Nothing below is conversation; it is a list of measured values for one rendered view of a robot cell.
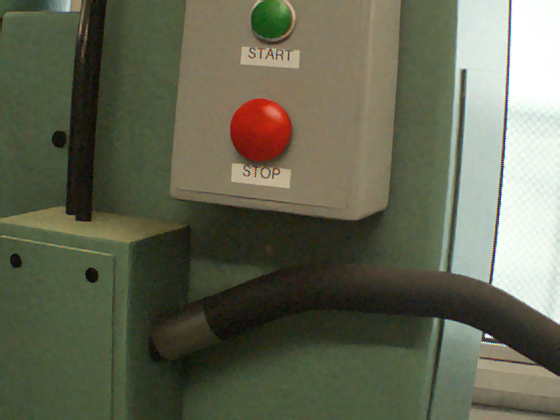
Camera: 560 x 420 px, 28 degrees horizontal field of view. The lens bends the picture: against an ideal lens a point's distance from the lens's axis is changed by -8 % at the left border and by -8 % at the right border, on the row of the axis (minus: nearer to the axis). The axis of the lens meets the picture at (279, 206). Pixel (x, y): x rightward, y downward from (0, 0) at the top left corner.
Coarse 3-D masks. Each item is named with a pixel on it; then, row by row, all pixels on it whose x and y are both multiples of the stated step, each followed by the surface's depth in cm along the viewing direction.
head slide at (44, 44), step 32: (32, 32) 73; (64, 32) 72; (0, 64) 74; (32, 64) 73; (64, 64) 72; (0, 96) 74; (32, 96) 73; (64, 96) 73; (0, 128) 75; (32, 128) 74; (64, 128) 73; (0, 160) 75; (32, 160) 74; (64, 160) 73; (0, 192) 75; (32, 192) 74; (64, 192) 73
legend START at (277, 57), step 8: (248, 48) 57; (256, 48) 57; (264, 48) 57; (248, 56) 57; (256, 56) 57; (264, 56) 57; (272, 56) 57; (280, 56) 57; (288, 56) 57; (296, 56) 57; (248, 64) 57; (256, 64) 57; (264, 64) 57; (272, 64) 57; (280, 64) 57; (288, 64) 57; (296, 64) 57
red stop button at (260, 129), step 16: (240, 112) 57; (256, 112) 56; (272, 112) 56; (240, 128) 57; (256, 128) 56; (272, 128) 56; (288, 128) 56; (240, 144) 57; (256, 144) 57; (272, 144) 56; (288, 144) 57; (256, 160) 57
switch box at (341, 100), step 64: (192, 0) 58; (256, 0) 57; (320, 0) 56; (384, 0) 57; (192, 64) 58; (320, 64) 56; (384, 64) 58; (192, 128) 59; (320, 128) 57; (384, 128) 59; (192, 192) 59; (256, 192) 58; (320, 192) 57; (384, 192) 61
